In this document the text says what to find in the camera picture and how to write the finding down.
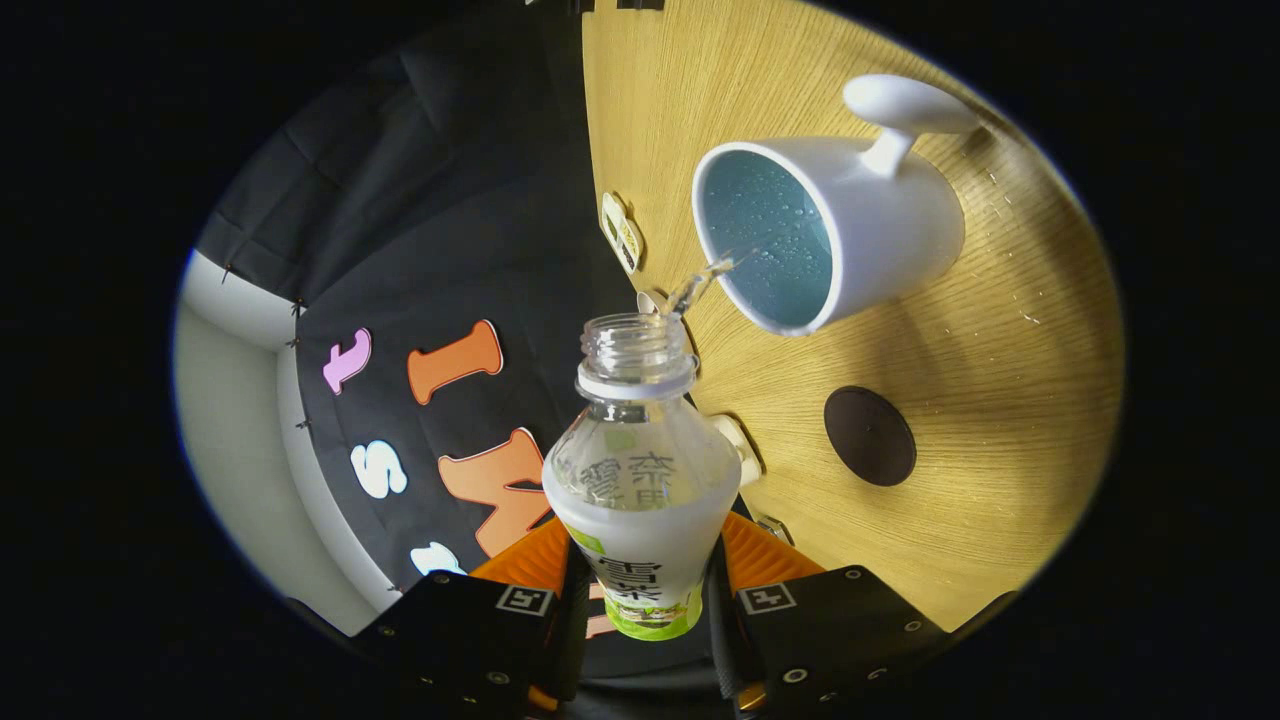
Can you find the white divided dish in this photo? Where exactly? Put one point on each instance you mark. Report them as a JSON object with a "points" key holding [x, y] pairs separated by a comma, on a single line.
{"points": [[620, 232]]}

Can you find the white cup blue inside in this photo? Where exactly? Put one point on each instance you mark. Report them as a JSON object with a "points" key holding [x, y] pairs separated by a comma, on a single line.
{"points": [[890, 220]]}

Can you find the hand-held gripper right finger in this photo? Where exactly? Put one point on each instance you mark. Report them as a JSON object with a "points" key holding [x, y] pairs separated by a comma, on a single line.
{"points": [[840, 630]]}

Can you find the white toaster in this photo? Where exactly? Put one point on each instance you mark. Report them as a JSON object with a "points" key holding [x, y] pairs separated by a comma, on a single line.
{"points": [[745, 455]]}

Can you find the clear juice bottle white label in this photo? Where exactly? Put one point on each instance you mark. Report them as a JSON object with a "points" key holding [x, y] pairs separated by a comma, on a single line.
{"points": [[640, 480]]}

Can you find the dark round coaster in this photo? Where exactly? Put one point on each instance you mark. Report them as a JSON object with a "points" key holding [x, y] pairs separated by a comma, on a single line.
{"points": [[870, 437]]}

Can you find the wooden table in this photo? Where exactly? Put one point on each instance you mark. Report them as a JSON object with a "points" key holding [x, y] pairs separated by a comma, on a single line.
{"points": [[1000, 450]]}

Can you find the white oval plate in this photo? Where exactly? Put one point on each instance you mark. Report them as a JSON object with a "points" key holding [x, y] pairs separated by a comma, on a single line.
{"points": [[648, 302]]}

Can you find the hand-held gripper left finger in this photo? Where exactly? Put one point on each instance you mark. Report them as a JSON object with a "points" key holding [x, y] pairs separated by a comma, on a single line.
{"points": [[450, 630]]}

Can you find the black backdrop cloth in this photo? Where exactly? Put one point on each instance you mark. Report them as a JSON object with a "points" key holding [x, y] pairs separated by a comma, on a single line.
{"points": [[420, 200]]}

